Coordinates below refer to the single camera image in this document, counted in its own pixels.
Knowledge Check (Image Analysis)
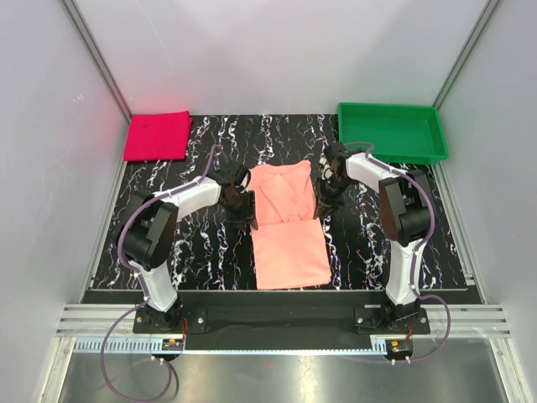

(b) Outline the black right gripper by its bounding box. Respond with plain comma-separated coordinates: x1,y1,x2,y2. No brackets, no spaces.
313,175,353,221

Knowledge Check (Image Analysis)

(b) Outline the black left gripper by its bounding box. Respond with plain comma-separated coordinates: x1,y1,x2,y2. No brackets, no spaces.
221,190,257,232

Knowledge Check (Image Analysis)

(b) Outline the peach t shirt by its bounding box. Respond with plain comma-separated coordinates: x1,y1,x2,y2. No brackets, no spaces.
249,160,331,290

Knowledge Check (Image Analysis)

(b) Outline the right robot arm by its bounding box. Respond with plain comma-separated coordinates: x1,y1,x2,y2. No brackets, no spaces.
314,142,436,333

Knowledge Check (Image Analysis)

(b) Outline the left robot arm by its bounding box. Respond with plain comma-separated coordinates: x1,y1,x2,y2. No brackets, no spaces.
117,161,258,333

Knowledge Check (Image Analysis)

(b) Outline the green plastic tray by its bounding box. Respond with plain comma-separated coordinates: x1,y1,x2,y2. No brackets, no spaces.
337,102,449,165

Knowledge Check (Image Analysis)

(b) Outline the folded magenta t shirt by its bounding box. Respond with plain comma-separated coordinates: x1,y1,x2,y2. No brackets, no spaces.
123,111,192,162

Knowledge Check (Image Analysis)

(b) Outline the left controller board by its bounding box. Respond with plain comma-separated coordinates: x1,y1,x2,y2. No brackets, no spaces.
162,338,185,353

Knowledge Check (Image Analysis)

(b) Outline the controller board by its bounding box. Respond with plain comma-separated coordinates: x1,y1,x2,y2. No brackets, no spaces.
385,339,414,364
162,338,185,353

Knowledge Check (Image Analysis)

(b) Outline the right controller board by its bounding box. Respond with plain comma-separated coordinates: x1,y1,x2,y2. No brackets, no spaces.
385,339,414,364

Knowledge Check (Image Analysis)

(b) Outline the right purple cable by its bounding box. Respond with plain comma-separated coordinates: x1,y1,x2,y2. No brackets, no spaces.
343,141,454,362

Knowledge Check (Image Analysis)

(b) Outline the purple cable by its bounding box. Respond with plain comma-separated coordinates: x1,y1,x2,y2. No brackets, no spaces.
343,141,454,362
100,144,227,400

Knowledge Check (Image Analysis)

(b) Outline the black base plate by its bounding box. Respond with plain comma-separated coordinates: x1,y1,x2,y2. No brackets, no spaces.
141,290,430,348

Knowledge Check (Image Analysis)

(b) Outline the white slotted cable duct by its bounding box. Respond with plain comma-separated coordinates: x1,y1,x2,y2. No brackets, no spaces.
73,338,387,356

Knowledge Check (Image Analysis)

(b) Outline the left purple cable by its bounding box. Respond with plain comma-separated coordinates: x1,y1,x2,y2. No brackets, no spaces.
100,144,227,400

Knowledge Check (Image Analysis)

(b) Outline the aluminium front rail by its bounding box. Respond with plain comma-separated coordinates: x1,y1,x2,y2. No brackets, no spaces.
55,304,511,338

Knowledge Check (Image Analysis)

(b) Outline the left aluminium corner post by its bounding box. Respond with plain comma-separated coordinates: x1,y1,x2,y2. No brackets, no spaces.
60,0,133,122

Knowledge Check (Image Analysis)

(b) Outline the aluminium corner post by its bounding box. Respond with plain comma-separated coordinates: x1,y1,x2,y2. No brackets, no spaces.
432,0,503,111
60,0,133,122

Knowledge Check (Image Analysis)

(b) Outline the right aluminium corner post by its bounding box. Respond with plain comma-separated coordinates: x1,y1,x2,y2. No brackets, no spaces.
432,0,503,111

